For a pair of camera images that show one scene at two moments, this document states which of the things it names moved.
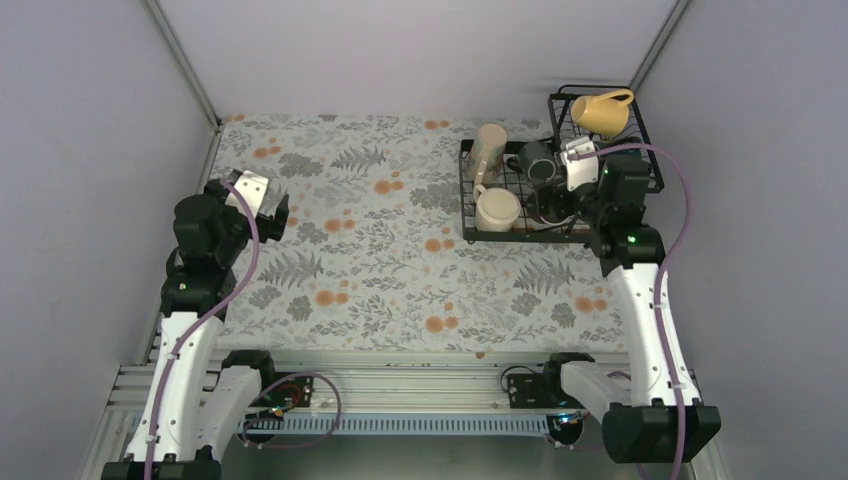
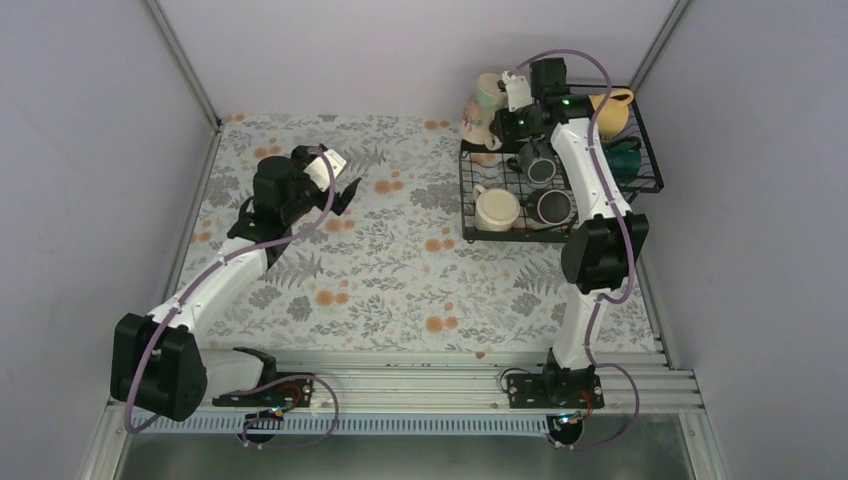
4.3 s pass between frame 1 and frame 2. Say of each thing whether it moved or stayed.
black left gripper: moved
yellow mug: stayed
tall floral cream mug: moved
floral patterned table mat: stayed
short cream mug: stayed
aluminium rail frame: stayed
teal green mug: stayed
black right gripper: moved
